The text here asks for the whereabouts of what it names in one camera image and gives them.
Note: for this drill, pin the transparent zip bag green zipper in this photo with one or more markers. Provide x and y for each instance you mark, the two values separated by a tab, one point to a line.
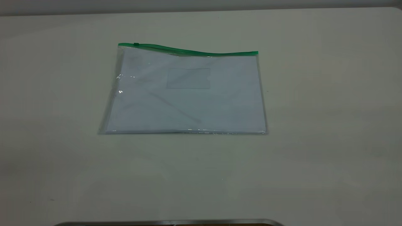
220	106

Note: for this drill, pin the silver metal edge strip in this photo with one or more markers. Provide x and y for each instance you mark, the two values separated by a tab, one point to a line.
169	223

